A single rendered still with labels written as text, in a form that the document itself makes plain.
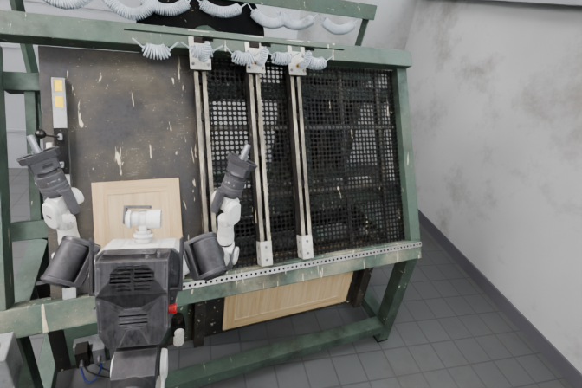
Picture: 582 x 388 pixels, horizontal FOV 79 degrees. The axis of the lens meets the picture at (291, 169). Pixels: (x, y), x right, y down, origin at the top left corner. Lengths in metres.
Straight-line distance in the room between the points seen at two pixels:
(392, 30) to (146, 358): 4.37
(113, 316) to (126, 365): 0.18
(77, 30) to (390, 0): 3.71
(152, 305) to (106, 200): 0.73
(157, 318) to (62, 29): 1.25
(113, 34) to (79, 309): 1.20
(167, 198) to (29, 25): 0.91
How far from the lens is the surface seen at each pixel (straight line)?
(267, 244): 1.86
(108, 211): 1.80
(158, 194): 1.79
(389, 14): 4.82
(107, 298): 1.20
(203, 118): 1.80
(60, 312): 1.85
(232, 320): 2.41
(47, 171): 1.44
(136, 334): 1.28
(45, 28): 1.87
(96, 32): 1.85
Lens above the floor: 2.17
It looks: 26 degrees down
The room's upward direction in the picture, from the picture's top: 9 degrees clockwise
